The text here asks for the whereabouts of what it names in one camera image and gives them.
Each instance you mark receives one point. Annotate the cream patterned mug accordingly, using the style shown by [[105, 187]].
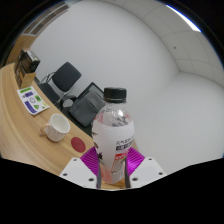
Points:
[[57, 128]]

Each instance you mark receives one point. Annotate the black padded office chair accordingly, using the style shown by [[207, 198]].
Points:
[[65, 76]]

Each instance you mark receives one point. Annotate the black mesh office chair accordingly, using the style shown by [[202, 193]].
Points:
[[85, 108]]

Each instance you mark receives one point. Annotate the cardboard box with black items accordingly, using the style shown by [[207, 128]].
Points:
[[28, 65]]

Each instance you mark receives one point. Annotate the flat round red coaster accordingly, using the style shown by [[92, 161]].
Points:
[[78, 144]]

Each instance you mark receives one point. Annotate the colourful sticker sheet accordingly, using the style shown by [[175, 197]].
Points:
[[33, 100]]

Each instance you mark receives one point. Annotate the ceiling light strip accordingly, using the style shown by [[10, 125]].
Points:
[[185, 18]]

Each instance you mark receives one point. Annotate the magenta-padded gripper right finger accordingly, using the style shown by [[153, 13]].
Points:
[[146, 171]]

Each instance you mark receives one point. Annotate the clear drink bottle black cap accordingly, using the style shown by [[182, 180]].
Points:
[[113, 140]]

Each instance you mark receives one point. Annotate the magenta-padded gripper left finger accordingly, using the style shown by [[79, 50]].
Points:
[[80, 171]]

